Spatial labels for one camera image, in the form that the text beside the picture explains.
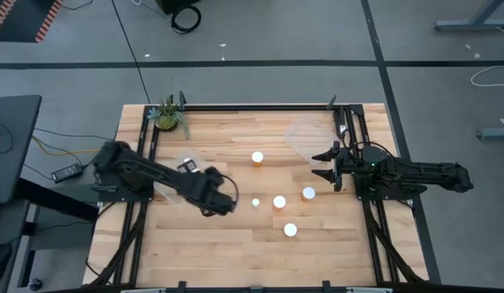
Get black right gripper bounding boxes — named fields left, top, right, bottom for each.
left=311, top=140, right=361, bottom=193

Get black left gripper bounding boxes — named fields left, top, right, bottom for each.
left=190, top=165, right=239, bottom=217

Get clear plastic bag right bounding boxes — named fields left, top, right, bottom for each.
left=283, top=115, right=340, bottom=167

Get potted succulent plant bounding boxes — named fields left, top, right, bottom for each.
left=147, top=94, right=192, bottom=141

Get white bar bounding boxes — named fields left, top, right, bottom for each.
left=120, top=286, right=168, bottom=293
left=344, top=286, right=394, bottom=293

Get black power adapter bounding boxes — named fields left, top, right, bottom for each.
left=50, top=163, right=84, bottom=184

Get grey desk foot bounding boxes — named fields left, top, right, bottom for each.
left=476, top=126, right=504, bottom=142
left=433, top=0, right=504, bottom=33

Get black equipment case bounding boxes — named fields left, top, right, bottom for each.
left=155, top=0, right=202, bottom=15

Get black desk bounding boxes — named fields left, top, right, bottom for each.
left=0, top=94, right=43, bottom=205

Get black orange striped floor mat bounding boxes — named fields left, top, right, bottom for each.
left=0, top=0, right=64, bottom=45

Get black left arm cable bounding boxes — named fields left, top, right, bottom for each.
left=218, top=173, right=241, bottom=204

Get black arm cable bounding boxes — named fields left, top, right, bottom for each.
left=218, top=173, right=241, bottom=204
left=339, top=127, right=395, bottom=155

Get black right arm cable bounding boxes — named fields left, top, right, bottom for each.
left=339, top=127, right=395, bottom=155

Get black aluminium table frame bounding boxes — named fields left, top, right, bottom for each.
left=83, top=92, right=430, bottom=293

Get yellow cable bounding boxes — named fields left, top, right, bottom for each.
left=30, top=135, right=114, bottom=158

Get white floor cable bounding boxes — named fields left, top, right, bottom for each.
left=470, top=63, right=504, bottom=88

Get long black floor cable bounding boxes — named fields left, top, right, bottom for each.
left=110, top=0, right=151, bottom=105

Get coiled black cable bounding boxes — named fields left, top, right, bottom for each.
left=170, top=4, right=203, bottom=35

